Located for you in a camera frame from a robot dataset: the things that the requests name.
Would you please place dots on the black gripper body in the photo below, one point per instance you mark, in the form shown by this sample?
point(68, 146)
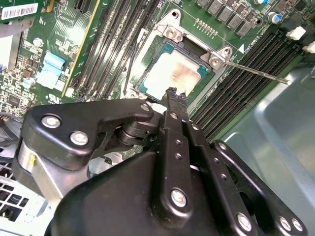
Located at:
point(110, 209)

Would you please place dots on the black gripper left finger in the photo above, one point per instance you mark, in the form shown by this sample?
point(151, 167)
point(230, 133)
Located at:
point(73, 118)

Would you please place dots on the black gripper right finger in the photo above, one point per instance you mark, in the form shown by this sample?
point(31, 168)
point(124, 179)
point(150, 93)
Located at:
point(214, 172)

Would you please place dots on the metal socket cover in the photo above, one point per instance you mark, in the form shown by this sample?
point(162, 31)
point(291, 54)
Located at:
point(101, 164)

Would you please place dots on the silver CPU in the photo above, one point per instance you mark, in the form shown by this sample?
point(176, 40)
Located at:
point(177, 71)

